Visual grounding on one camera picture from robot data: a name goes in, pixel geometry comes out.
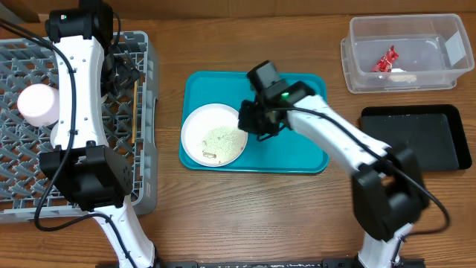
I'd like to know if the pink white bowl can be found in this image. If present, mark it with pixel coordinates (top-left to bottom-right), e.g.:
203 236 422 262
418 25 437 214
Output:
16 83 60 127

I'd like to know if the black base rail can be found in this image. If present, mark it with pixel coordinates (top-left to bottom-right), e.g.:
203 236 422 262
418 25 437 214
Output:
94 258 427 268

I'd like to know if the grey plastic dish rack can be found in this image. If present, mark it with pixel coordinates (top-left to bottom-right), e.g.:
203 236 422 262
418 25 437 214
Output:
1 31 159 223

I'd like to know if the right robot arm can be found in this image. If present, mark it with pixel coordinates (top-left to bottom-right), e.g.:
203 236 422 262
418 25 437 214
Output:
238 80 429 267

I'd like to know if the wooden chopstick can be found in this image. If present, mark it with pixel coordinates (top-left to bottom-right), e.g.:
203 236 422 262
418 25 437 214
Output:
132 80 138 145

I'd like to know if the pile of rice grains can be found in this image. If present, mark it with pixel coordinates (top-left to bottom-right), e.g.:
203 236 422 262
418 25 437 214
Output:
202 126 247 165

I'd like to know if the clear plastic bin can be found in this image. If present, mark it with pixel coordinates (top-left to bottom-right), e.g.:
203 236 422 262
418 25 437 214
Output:
341 13 475 94

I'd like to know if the cardboard backdrop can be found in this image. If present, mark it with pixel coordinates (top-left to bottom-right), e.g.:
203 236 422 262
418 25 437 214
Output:
0 0 476 24

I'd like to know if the teal serving tray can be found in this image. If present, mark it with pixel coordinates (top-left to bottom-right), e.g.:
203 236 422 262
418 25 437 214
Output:
178 71 329 173

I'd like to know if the red snack wrapper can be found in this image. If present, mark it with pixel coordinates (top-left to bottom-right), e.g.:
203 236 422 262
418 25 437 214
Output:
371 45 399 72

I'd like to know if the large white round plate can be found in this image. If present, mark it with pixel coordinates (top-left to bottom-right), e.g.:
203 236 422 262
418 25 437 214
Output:
181 103 248 168

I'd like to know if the grey green bowl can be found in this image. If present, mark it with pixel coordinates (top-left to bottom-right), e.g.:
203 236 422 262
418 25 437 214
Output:
50 124 58 148

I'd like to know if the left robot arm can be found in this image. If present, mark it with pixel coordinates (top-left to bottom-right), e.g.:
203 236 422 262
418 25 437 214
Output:
39 1 156 267

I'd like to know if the white crumpled tissue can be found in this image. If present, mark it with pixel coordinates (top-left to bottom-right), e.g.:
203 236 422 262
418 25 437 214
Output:
388 68 417 83

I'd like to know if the black rectangular tray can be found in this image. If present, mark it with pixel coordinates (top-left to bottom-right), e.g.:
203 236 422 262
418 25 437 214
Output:
359 104 473 172

